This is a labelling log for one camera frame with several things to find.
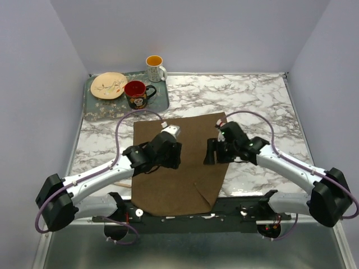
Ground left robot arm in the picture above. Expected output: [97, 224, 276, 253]
[35, 127, 182, 234]

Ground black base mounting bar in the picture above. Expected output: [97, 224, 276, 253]
[109, 191, 291, 236]

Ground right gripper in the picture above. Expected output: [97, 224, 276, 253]
[204, 136, 240, 163]

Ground spoon with wooden handle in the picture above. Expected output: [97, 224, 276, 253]
[113, 182, 132, 188]

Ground brown cloth napkin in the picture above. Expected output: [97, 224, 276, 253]
[131, 112, 228, 216]

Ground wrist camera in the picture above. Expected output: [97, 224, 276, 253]
[215, 119, 225, 129]
[160, 121, 181, 139]

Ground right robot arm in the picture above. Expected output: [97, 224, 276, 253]
[204, 121, 354, 228]

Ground black skull mug red inside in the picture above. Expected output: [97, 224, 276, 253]
[124, 81, 157, 110]

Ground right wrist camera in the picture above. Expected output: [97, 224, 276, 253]
[215, 119, 225, 129]

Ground floral green tray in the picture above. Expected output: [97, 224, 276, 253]
[83, 71, 169, 122]

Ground beige floral plate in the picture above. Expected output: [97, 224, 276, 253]
[90, 72, 128, 100]

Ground white mug orange inside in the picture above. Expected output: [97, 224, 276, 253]
[146, 55, 168, 82]

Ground aluminium frame rail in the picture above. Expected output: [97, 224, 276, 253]
[34, 214, 358, 268]

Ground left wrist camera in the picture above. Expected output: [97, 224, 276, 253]
[160, 121, 181, 139]

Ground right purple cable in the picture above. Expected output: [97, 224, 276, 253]
[217, 110, 359, 219]

